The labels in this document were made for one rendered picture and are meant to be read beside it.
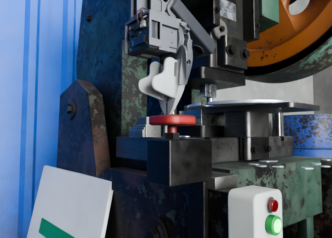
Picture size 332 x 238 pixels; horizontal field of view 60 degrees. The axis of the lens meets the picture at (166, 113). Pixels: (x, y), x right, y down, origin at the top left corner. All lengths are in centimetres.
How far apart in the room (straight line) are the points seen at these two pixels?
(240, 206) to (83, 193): 56
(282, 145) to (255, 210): 48
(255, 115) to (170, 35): 37
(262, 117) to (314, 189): 25
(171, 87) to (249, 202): 21
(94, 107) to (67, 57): 95
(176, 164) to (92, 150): 48
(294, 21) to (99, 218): 93
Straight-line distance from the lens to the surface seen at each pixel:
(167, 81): 45
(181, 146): 45
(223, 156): 70
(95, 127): 91
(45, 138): 179
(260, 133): 76
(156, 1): 48
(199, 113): 79
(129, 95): 91
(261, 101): 66
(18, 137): 175
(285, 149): 93
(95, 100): 94
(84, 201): 91
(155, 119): 46
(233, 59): 81
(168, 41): 46
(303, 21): 117
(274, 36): 121
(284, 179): 74
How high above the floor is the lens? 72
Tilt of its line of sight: 4 degrees up
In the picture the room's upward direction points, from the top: straight up
